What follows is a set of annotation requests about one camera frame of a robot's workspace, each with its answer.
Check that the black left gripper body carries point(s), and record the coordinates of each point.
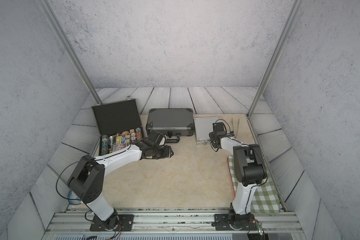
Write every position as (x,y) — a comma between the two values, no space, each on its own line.
(161,152)

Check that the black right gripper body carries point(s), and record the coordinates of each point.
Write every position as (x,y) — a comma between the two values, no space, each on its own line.
(212,138)

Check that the small silver poker case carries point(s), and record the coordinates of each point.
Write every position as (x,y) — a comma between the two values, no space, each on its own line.
(204,126)

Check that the black poker case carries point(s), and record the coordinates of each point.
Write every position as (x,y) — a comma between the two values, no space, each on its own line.
(116,119)
(171,122)

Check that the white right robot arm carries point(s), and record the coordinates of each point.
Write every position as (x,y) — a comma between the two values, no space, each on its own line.
(249,171)

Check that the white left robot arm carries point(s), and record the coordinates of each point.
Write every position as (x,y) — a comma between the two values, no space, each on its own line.
(87,179)

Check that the wooden tongs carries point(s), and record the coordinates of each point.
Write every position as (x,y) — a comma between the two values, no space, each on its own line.
(235,127)

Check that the Texas Hold'em card box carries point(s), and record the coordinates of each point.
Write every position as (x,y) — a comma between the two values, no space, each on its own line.
(123,140)

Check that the silver trophy cup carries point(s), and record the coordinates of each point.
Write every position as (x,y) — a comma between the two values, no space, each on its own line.
(111,141)

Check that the green checkered cloth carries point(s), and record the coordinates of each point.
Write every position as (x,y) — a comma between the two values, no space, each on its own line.
(265,200)

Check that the blue patterned bowl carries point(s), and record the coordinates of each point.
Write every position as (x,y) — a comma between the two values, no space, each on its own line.
(73,199)

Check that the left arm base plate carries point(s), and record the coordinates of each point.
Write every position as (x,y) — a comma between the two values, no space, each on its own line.
(116,222)

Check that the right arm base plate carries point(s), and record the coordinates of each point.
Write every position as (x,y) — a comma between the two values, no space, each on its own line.
(222,223)

